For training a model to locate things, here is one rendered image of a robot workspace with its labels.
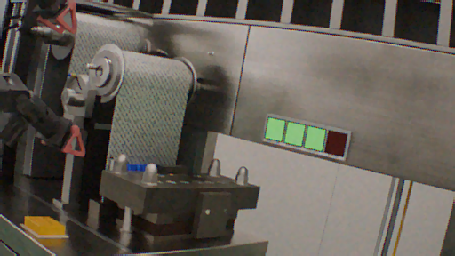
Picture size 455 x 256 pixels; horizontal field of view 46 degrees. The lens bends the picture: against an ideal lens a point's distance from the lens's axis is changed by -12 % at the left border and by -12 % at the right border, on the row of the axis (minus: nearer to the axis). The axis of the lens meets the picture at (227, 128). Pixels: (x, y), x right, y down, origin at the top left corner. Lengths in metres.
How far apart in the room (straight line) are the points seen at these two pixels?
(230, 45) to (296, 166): 2.69
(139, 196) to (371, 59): 0.61
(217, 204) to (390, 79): 0.50
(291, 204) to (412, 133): 3.02
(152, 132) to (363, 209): 2.63
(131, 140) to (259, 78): 0.36
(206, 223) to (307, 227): 2.83
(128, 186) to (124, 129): 0.19
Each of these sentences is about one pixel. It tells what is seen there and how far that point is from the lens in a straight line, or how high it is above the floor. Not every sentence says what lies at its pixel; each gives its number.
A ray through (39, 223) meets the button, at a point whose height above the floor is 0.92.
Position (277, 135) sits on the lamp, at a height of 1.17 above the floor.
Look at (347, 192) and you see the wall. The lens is 4.02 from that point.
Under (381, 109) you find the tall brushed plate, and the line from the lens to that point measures 1.35.
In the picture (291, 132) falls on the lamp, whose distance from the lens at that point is 1.46.
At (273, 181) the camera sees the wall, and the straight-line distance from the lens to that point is 4.36.
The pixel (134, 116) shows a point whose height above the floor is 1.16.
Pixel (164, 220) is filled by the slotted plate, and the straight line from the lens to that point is 1.34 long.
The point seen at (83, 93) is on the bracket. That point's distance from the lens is 1.47.
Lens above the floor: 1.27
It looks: 4 degrees down
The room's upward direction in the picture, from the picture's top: 10 degrees clockwise
